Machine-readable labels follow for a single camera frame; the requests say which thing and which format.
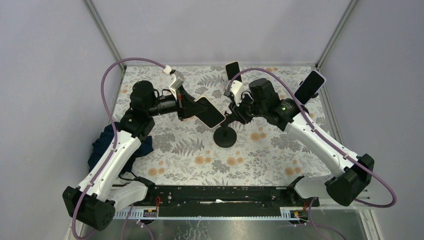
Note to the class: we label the small black phone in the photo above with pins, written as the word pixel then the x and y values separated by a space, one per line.
pixel 231 69

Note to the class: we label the dark blue cloth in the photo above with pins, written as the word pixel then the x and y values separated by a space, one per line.
pixel 102 143

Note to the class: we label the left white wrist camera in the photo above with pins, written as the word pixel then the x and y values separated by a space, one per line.
pixel 177 79

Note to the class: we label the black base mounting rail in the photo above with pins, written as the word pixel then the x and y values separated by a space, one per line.
pixel 210 201

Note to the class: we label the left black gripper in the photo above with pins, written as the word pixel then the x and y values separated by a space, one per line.
pixel 181 108

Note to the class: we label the floral table mat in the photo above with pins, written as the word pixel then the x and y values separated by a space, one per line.
pixel 184 152

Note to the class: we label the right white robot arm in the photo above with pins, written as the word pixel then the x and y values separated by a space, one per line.
pixel 348 172

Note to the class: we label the lilac-cased phone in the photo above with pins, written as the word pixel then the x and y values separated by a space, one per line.
pixel 316 79

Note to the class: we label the black round-base phone stand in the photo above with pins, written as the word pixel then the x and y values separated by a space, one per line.
pixel 306 107

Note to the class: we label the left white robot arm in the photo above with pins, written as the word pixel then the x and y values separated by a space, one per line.
pixel 93 202

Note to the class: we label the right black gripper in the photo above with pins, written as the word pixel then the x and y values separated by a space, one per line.
pixel 236 111

